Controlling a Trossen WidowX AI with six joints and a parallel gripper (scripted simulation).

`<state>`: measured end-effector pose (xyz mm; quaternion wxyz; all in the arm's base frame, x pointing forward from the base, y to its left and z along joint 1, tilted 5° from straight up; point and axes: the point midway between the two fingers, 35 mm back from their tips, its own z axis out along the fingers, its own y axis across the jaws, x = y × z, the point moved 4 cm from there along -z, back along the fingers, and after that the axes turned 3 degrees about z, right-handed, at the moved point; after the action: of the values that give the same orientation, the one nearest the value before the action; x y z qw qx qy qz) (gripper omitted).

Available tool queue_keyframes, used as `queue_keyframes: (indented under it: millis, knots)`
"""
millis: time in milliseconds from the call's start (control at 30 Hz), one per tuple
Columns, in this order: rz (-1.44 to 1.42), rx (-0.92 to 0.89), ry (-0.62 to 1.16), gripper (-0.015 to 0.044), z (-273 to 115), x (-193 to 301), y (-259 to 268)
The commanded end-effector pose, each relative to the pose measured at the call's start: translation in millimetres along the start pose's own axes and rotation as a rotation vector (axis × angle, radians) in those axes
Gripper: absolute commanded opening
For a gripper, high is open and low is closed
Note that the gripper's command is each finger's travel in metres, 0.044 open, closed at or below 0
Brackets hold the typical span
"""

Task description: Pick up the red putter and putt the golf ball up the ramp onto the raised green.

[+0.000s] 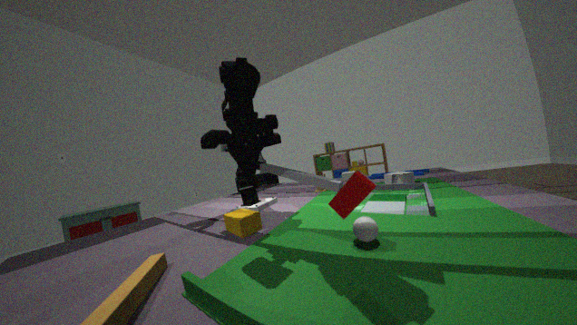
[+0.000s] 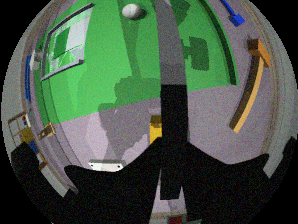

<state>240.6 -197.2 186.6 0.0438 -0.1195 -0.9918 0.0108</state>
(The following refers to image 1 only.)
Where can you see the white ball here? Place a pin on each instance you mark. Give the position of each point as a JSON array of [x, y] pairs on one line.
[[365, 229]]

